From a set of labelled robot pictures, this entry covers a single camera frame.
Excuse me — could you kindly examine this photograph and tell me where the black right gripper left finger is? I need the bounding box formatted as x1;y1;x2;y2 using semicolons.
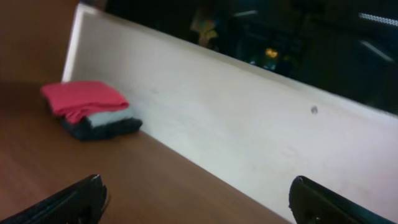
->
1;174;108;224

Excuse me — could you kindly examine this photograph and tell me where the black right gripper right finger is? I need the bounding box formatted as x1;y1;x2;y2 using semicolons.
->
289;175;394;224

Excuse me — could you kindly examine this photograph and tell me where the orange McKinney soccer t-shirt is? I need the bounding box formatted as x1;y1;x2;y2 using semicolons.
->
40;81;129;124

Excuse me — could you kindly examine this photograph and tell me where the dark navy folded garment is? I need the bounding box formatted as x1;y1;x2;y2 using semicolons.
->
60;118;143;141

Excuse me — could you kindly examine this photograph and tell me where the light grey folded garment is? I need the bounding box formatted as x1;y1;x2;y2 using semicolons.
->
87;108;134;128

